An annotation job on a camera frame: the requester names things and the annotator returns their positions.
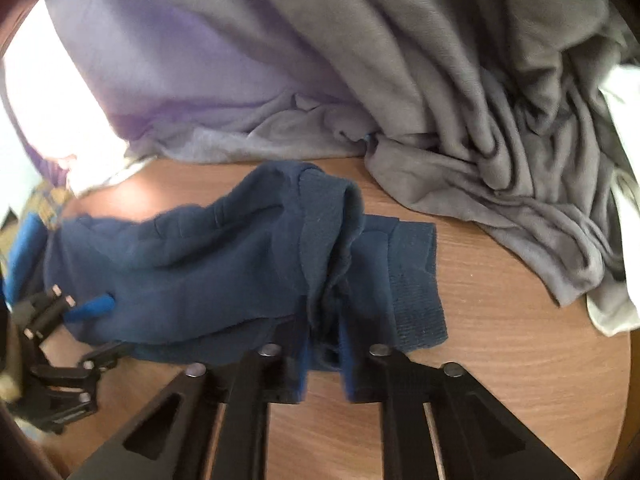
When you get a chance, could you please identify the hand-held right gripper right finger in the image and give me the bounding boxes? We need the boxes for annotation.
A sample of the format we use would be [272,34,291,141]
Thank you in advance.
[341,342,581,480]

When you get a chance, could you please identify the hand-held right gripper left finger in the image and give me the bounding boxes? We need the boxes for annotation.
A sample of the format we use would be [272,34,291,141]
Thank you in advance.
[67,335,316,480]

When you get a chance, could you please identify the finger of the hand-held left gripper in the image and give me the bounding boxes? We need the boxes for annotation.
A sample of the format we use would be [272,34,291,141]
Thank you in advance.
[22,285,116,342]
[29,342,133,434]

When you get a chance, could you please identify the dark blue pants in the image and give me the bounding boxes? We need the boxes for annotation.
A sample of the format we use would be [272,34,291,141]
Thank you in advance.
[42,160,449,377]

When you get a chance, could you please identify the bright blue cloth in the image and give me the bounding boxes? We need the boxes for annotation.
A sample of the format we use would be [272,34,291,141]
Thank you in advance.
[7,212,53,293]

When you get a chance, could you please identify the yellow patterned cloth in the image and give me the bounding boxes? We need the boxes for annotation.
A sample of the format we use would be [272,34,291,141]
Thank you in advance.
[27,155,157,233]

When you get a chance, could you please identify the purple cloth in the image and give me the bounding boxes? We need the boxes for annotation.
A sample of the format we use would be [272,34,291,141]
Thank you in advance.
[0,0,373,188]

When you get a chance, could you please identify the grey crumpled garment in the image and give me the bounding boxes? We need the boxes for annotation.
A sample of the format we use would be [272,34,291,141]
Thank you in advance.
[167,0,640,311]

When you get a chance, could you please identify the white cloth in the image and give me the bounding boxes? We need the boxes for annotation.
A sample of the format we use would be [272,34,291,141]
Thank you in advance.
[586,62,640,338]

